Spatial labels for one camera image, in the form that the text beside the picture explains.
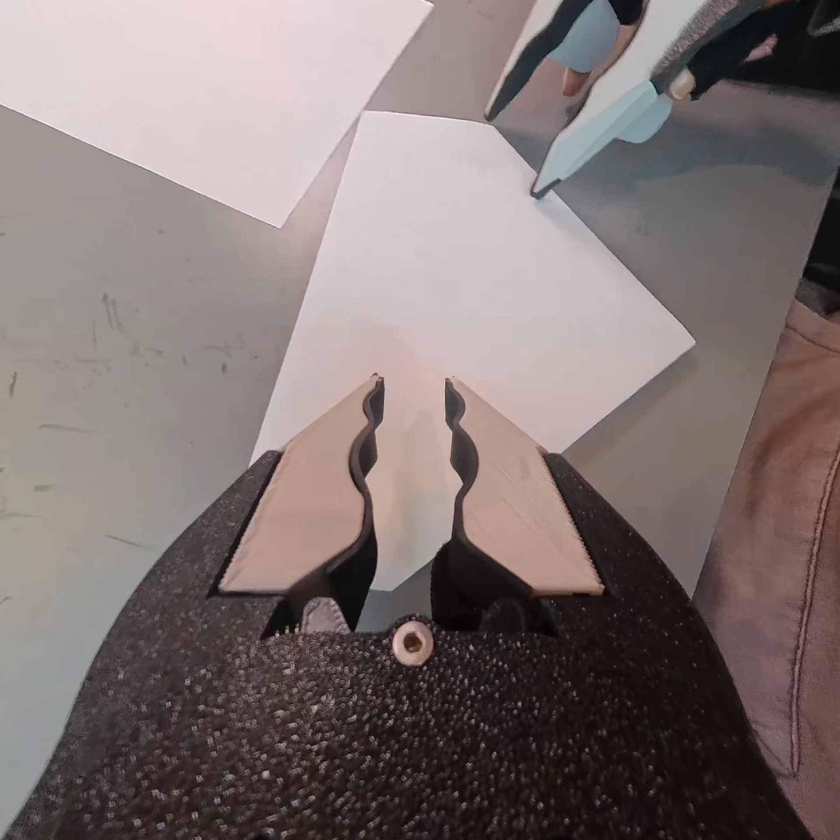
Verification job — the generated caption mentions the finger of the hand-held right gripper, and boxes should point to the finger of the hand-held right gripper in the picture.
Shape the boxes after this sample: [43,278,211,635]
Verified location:
[530,26,675,200]
[484,0,592,123]

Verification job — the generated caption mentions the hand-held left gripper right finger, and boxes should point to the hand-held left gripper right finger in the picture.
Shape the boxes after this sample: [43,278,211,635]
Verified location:
[430,376,606,634]

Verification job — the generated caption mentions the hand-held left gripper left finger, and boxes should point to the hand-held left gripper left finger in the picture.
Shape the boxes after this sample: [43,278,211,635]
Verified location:
[217,373,388,636]

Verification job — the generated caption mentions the white paper sheet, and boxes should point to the white paper sheet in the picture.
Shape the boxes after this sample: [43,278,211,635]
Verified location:
[0,0,435,229]
[249,110,697,592]

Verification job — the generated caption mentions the person's right hand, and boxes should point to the person's right hand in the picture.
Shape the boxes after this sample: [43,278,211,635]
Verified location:
[562,67,698,101]

